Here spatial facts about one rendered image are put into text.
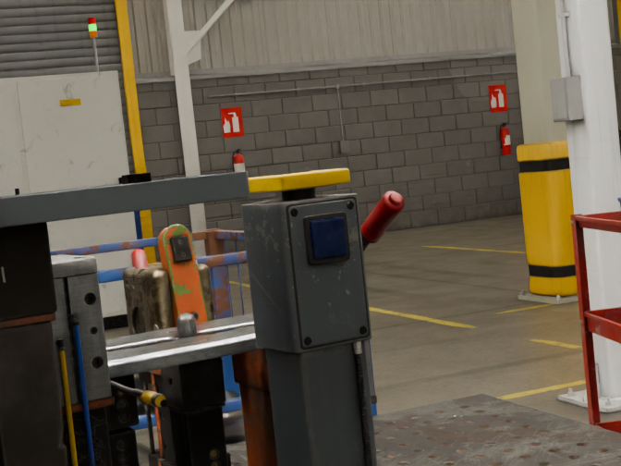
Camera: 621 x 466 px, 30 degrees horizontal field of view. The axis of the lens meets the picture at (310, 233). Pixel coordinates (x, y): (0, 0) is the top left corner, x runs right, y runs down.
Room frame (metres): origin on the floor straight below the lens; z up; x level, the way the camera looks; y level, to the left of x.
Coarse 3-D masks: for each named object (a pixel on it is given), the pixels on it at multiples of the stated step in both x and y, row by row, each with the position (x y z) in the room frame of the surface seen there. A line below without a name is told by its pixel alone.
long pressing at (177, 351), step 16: (224, 320) 1.29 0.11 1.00; (240, 320) 1.27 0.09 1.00; (128, 336) 1.24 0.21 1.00; (144, 336) 1.23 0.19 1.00; (160, 336) 1.22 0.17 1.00; (176, 336) 1.20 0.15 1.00; (208, 336) 1.18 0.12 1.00; (224, 336) 1.17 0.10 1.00; (240, 336) 1.13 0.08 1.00; (112, 352) 1.13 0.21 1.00; (128, 352) 1.12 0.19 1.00; (144, 352) 1.09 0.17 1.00; (160, 352) 1.09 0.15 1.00; (176, 352) 1.09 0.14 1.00; (192, 352) 1.10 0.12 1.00; (208, 352) 1.11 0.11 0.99; (224, 352) 1.11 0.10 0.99; (240, 352) 1.12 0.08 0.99; (112, 368) 1.06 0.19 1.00; (128, 368) 1.07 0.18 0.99; (144, 368) 1.07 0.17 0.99; (160, 368) 1.08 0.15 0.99
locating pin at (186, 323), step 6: (180, 318) 1.19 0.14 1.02; (186, 318) 1.19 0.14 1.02; (192, 318) 1.19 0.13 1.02; (180, 324) 1.19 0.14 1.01; (186, 324) 1.19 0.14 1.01; (192, 324) 1.19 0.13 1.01; (180, 330) 1.19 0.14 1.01; (186, 330) 1.19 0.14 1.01; (192, 330) 1.19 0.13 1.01; (180, 336) 1.19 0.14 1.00; (186, 336) 1.19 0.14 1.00; (192, 336) 1.19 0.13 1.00
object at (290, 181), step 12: (336, 168) 0.89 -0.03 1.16; (252, 180) 0.89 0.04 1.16; (264, 180) 0.87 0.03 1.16; (276, 180) 0.85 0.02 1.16; (288, 180) 0.85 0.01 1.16; (300, 180) 0.86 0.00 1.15; (312, 180) 0.86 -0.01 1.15; (324, 180) 0.87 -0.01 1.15; (336, 180) 0.87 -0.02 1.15; (348, 180) 0.88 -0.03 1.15; (252, 192) 0.89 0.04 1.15; (288, 192) 0.88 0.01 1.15; (300, 192) 0.88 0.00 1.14; (312, 192) 0.88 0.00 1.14
